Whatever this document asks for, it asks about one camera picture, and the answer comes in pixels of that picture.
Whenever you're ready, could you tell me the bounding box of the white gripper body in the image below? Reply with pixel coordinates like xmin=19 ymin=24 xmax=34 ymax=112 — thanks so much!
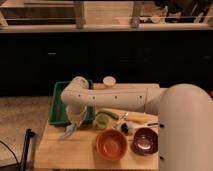
xmin=66 ymin=106 xmax=87 ymax=127

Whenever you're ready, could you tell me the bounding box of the white cloth towel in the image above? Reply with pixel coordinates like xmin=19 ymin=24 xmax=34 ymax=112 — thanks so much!
xmin=59 ymin=123 xmax=78 ymax=140

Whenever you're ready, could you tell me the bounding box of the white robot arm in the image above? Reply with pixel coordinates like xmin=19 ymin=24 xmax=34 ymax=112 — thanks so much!
xmin=61 ymin=76 xmax=213 ymax=171

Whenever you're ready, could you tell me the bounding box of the green plastic tray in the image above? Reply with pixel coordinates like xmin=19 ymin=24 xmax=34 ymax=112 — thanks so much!
xmin=48 ymin=80 xmax=95 ymax=127

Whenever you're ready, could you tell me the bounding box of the light green cup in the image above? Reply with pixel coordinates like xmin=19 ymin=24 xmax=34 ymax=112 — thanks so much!
xmin=96 ymin=114 xmax=109 ymax=129

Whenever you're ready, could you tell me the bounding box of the green cucumber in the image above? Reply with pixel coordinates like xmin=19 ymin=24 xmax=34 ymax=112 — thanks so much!
xmin=96 ymin=110 xmax=119 ymax=120

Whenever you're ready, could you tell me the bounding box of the small white cup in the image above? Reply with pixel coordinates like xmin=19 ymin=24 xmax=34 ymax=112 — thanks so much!
xmin=103 ymin=76 xmax=116 ymax=88

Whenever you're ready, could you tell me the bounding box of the orange bowl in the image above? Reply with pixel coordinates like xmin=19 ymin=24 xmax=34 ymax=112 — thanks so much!
xmin=96 ymin=129 xmax=127 ymax=161

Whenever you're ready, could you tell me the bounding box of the dark purple bowl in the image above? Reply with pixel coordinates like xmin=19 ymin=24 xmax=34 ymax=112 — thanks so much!
xmin=132 ymin=128 xmax=158 ymax=156

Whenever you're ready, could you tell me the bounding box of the black stand with cable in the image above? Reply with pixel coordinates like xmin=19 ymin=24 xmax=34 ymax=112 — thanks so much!
xmin=0 ymin=129 xmax=36 ymax=171

